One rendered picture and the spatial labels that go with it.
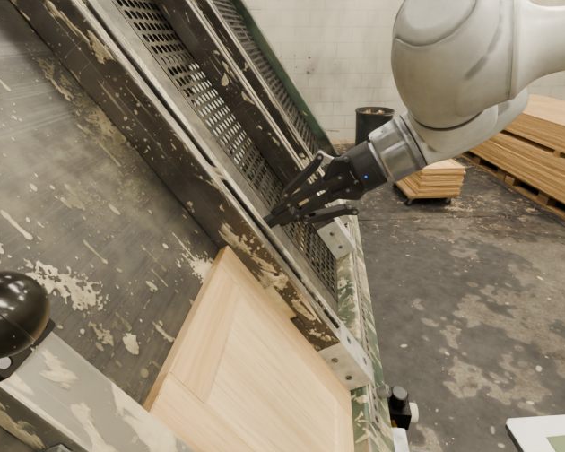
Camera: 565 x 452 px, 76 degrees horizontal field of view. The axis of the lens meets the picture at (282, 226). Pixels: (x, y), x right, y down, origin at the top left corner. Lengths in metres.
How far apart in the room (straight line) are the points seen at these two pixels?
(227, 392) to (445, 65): 0.43
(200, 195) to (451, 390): 1.75
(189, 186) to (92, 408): 0.35
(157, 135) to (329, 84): 5.28
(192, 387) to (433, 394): 1.70
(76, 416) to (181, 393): 0.13
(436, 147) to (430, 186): 3.24
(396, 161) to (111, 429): 0.47
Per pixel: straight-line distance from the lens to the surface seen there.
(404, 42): 0.41
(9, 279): 0.19
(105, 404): 0.34
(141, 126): 0.57
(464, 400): 2.08
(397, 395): 0.97
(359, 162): 0.57
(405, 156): 0.56
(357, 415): 0.79
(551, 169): 4.35
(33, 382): 0.32
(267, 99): 1.23
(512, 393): 2.22
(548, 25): 0.46
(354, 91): 5.88
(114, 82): 0.58
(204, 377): 0.46
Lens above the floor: 1.54
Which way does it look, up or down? 28 degrees down
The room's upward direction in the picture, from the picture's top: straight up
